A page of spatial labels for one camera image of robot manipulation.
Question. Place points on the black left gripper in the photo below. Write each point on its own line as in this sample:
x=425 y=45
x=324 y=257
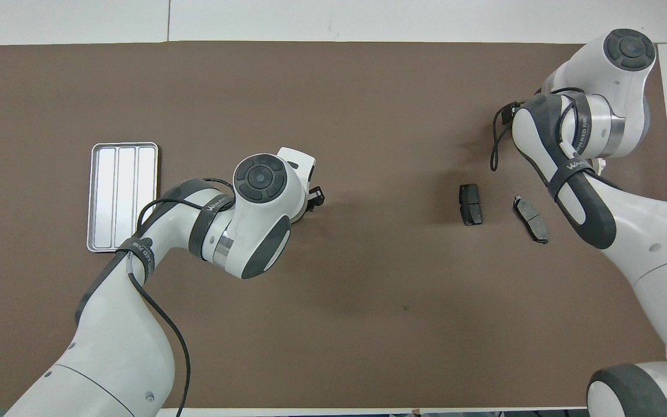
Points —
x=308 y=206

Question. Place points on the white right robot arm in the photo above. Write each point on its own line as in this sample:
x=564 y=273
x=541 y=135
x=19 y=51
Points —
x=658 y=231

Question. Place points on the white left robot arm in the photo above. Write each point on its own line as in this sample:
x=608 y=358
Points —
x=113 y=347

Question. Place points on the silver metal tray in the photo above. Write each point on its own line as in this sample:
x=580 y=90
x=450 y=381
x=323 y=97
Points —
x=113 y=185

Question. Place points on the brown table mat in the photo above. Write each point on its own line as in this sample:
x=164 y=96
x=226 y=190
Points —
x=368 y=116

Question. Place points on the rectangular dark brake pad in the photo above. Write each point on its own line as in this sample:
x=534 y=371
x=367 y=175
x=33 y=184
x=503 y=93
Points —
x=471 y=205

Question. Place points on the curved dark brake pad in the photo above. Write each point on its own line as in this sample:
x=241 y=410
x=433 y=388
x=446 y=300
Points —
x=531 y=220

